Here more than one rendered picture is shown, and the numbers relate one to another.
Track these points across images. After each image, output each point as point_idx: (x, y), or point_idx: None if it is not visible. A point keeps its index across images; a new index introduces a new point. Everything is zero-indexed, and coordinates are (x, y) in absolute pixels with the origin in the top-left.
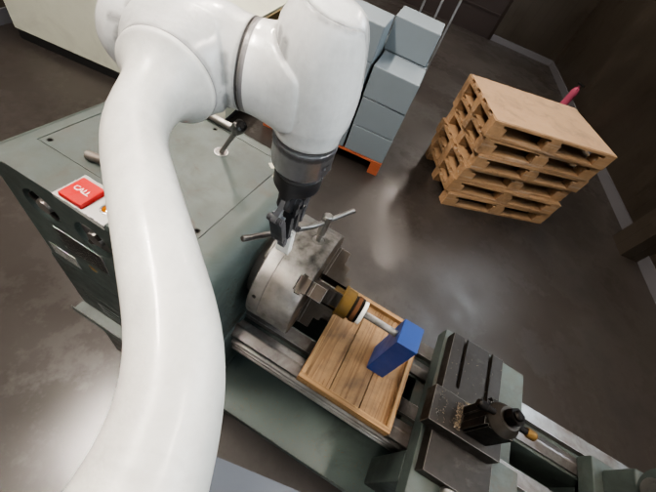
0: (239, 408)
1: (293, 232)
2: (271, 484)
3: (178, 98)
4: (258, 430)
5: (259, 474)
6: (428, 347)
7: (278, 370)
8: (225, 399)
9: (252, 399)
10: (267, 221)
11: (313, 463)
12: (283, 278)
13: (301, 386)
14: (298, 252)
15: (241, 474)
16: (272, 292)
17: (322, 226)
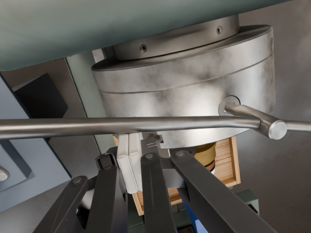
0: (82, 81)
1: (141, 189)
2: (53, 159)
3: None
4: (84, 105)
5: (49, 148)
6: (231, 188)
7: None
8: (77, 67)
9: (95, 83)
10: (190, 9)
11: (103, 149)
12: (133, 111)
13: None
14: (181, 104)
15: (38, 139)
16: (113, 105)
17: None
